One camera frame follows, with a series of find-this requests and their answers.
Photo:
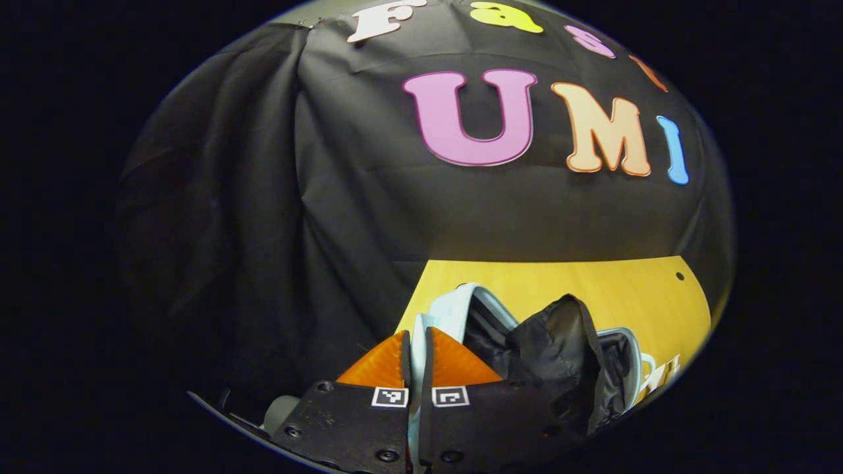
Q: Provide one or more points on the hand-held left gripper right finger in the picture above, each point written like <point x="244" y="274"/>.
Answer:
<point x="487" y="428"/>

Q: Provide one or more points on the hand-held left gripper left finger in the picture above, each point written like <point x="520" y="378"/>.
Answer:
<point x="362" y="428"/>

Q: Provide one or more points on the light blue suitcase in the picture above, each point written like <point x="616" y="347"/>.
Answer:
<point x="560" y="349"/>

